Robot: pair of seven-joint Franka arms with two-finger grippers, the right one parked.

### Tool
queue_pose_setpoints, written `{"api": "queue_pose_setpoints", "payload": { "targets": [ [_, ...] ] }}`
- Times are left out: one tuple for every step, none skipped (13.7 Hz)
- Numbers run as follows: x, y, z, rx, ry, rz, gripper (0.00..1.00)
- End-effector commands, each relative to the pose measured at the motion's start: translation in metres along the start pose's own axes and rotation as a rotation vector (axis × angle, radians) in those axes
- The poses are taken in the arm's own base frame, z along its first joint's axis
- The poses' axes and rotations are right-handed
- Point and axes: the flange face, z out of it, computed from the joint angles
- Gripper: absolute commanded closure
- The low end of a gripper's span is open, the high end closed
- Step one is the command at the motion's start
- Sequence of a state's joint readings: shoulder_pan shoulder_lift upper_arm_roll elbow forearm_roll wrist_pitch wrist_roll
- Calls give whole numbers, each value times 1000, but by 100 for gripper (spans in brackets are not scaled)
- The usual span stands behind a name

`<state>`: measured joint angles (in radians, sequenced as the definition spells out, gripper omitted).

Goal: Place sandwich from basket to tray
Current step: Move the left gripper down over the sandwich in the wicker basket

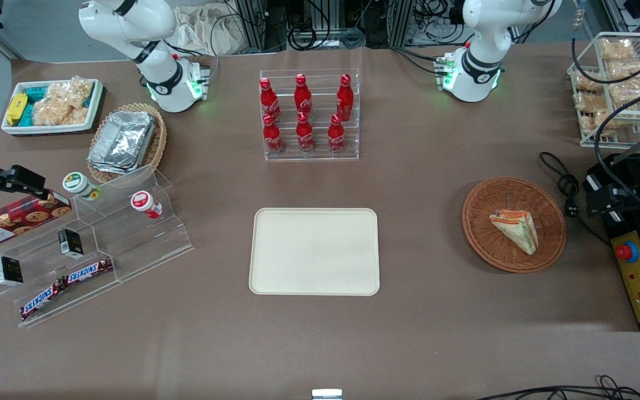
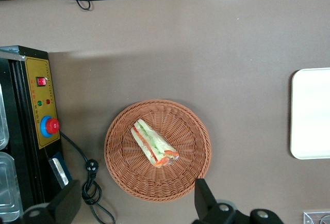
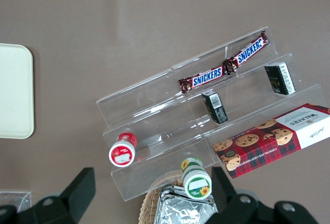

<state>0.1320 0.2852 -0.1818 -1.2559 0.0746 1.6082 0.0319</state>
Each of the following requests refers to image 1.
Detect cream plastic tray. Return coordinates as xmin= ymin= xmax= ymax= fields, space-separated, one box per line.
xmin=249 ymin=208 xmax=381 ymax=296

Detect coiled black cables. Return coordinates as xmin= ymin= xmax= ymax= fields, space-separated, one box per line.
xmin=286 ymin=0 xmax=366 ymax=52

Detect black power cable with plug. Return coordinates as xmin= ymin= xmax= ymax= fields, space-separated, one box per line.
xmin=539 ymin=151 xmax=613 ymax=246

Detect round brown wicker basket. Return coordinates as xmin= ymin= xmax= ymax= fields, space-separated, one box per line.
xmin=462 ymin=177 xmax=567 ymax=273

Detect red lid yogurt cup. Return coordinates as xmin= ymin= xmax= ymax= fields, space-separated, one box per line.
xmin=131 ymin=191 xmax=163 ymax=219

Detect beige cloth bag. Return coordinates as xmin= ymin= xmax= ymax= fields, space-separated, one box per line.
xmin=174 ymin=6 xmax=249 ymax=57

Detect green lid yogurt cup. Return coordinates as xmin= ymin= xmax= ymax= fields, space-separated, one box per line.
xmin=63 ymin=172 xmax=102 ymax=202

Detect black yellow sealing machine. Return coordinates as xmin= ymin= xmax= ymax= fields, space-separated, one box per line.
xmin=583 ymin=151 xmax=640 ymax=332

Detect yellow snack packet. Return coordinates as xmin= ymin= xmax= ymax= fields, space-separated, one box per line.
xmin=6 ymin=93 xmax=28 ymax=126

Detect clear acrylic bottle rack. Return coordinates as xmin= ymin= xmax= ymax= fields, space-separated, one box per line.
xmin=259 ymin=68 xmax=361 ymax=162

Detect oval light wicker basket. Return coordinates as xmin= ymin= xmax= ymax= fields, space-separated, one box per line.
xmin=87 ymin=103 xmax=168 ymax=184

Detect aluminium frame post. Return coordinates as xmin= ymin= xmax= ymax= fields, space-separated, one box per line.
xmin=388 ymin=0 xmax=416 ymax=46
xmin=236 ymin=0 xmax=269 ymax=52

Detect snickers chocolate bar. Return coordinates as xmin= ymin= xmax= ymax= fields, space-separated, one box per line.
xmin=63 ymin=258 xmax=114 ymax=286
xmin=20 ymin=281 xmax=67 ymax=321

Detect black floor cables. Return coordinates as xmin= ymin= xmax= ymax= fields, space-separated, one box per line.
xmin=474 ymin=375 xmax=640 ymax=400

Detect clear acrylic stepped shelf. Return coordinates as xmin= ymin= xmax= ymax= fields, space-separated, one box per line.
xmin=0 ymin=164 xmax=194 ymax=328

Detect small black carton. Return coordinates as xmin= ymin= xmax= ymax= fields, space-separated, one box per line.
xmin=0 ymin=256 xmax=24 ymax=286
xmin=58 ymin=228 xmax=84 ymax=258

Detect aluminium frame rail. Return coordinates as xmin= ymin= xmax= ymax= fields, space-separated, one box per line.
xmin=602 ymin=0 xmax=640 ymax=35

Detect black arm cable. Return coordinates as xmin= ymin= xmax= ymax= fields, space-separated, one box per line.
xmin=594 ymin=82 xmax=640 ymax=214
xmin=571 ymin=34 xmax=640 ymax=85

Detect red cookie box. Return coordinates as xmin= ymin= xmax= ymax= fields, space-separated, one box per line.
xmin=0 ymin=191 xmax=72 ymax=250

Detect rice cracker snack bag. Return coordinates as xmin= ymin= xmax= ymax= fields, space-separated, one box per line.
xmin=599 ymin=38 xmax=636 ymax=61
xmin=583 ymin=111 xmax=619 ymax=137
xmin=33 ymin=83 xmax=88 ymax=126
xmin=611 ymin=81 xmax=640 ymax=107
xmin=574 ymin=92 xmax=611 ymax=116
xmin=67 ymin=76 xmax=94 ymax=107
xmin=574 ymin=71 xmax=605 ymax=93
xmin=608 ymin=59 xmax=640 ymax=84

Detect triangle sandwich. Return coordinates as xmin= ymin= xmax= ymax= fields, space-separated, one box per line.
xmin=489 ymin=209 xmax=539 ymax=256

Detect white plastic bin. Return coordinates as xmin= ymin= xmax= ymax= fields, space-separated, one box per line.
xmin=1 ymin=79 xmax=104 ymax=136

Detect aluminium foil container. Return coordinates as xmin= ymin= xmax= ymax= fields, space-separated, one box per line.
xmin=88 ymin=111 xmax=157 ymax=174

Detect red cola bottle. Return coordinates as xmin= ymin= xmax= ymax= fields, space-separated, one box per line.
xmin=336 ymin=74 xmax=354 ymax=121
xmin=296 ymin=112 xmax=315 ymax=154
xmin=294 ymin=74 xmax=313 ymax=115
xmin=263 ymin=114 xmax=284 ymax=155
xmin=328 ymin=114 xmax=346 ymax=154
xmin=259 ymin=78 xmax=281 ymax=121

